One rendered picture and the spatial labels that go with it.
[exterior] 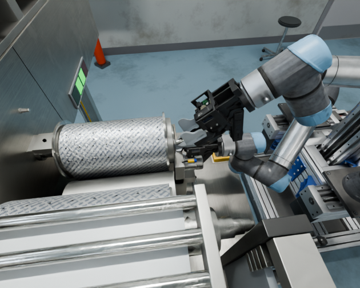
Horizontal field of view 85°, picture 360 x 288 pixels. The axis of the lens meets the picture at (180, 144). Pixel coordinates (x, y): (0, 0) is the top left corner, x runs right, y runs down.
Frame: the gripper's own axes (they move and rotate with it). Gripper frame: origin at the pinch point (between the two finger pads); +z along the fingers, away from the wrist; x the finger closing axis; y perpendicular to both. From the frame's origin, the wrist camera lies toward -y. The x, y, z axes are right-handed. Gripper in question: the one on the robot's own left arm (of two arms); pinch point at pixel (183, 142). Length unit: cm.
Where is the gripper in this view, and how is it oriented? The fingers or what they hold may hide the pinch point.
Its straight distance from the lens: 53.7
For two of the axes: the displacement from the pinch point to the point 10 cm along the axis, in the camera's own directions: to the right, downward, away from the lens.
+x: 1.2, 7.9, -6.0
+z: -7.6, 4.6, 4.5
